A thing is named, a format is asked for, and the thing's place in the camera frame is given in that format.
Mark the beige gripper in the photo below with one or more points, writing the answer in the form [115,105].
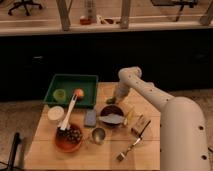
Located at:
[121,91]

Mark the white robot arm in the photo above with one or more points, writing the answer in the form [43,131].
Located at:
[183,138]

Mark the small metal cup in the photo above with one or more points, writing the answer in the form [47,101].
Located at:
[98,135]

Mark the green plastic cup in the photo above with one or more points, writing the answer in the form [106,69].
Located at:
[59,95]

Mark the dark brown bowl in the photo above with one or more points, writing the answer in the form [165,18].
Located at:
[111,109]

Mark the yellow banana piece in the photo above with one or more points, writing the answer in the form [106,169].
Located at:
[128,117]

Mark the grey cloth piece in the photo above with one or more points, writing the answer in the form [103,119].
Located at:
[112,118]

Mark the wooden block brush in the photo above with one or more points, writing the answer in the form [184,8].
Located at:
[139,127]

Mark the blue-grey sponge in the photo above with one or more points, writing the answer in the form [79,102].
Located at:
[90,118]

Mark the orange peach fruit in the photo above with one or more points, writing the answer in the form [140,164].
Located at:
[79,93]

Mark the green plastic tray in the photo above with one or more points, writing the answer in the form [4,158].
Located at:
[70,82]

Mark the metal fork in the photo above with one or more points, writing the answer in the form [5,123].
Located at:
[124,153]

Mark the white round lid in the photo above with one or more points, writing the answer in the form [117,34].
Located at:
[55,113]

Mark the orange bowl with beans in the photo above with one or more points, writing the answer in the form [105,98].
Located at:
[69,140]

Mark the red bowl on shelf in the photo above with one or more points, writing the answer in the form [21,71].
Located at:
[84,21]

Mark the black office chair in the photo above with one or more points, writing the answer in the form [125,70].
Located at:
[24,3]

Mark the black stand left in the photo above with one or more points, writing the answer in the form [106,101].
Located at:
[15,143]

